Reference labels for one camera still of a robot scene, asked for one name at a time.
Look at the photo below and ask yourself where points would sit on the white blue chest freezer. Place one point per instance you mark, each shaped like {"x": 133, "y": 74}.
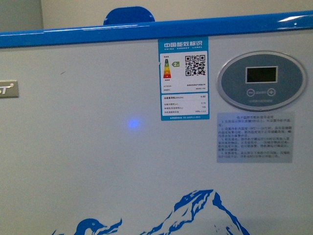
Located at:
{"x": 83, "y": 149}

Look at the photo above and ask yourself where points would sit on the grey instruction sticker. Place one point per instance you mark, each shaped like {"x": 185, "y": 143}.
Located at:
{"x": 255, "y": 137}

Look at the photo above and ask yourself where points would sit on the oval temperature control panel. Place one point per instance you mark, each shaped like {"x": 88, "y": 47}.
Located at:
{"x": 261, "y": 81}

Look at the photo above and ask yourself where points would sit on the silver brand nameplate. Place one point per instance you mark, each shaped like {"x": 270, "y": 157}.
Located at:
{"x": 9, "y": 89}

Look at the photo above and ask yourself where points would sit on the grey upright display fridge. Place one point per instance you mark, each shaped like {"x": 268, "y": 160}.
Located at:
{"x": 17, "y": 15}

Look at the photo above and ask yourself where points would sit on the blue energy efficiency label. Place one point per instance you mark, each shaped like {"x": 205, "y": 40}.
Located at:
{"x": 184, "y": 78}

